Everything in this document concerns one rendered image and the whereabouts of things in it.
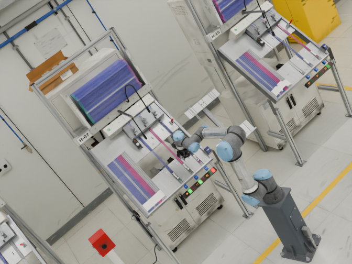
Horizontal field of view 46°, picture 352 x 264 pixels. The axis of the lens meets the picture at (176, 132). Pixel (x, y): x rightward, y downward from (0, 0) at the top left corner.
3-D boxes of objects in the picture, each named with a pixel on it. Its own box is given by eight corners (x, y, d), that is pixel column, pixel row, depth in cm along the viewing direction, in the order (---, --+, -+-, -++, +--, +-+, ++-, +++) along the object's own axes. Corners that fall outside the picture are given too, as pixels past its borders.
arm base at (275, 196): (287, 189, 287) (282, 178, 282) (278, 205, 279) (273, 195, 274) (268, 187, 298) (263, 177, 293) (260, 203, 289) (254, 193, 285)
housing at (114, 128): (155, 107, 356) (155, 99, 343) (111, 143, 343) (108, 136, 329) (149, 100, 358) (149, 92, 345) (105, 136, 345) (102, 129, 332)
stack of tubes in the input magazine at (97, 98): (143, 86, 339) (125, 58, 327) (93, 124, 326) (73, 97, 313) (136, 84, 350) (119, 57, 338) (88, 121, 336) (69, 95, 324)
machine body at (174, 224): (228, 205, 390) (198, 156, 363) (172, 257, 372) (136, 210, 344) (192, 183, 446) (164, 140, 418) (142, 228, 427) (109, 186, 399)
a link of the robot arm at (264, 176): (279, 181, 282) (272, 167, 276) (269, 195, 276) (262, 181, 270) (265, 178, 291) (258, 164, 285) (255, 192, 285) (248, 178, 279)
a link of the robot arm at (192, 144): (202, 138, 284) (190, 131, 289) (193, 149, 280) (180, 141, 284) (203, 145, 291) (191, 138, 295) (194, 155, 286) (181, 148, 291)
